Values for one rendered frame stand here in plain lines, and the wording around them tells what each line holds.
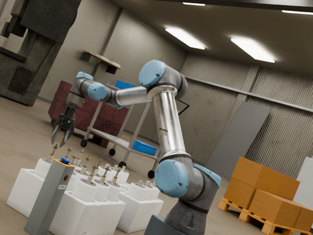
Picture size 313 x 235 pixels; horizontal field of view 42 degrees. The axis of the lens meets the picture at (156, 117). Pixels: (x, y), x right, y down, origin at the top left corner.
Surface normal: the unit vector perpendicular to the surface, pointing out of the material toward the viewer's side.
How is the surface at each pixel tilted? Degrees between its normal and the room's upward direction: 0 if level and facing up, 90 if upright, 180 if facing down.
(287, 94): 90
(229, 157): 77
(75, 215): 90
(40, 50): 90
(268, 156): 90
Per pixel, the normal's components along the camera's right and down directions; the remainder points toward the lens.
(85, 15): 0.63, 0.26
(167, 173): -0.61, -0.16
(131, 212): -0.35, -0.16
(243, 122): -0.57, -0.49
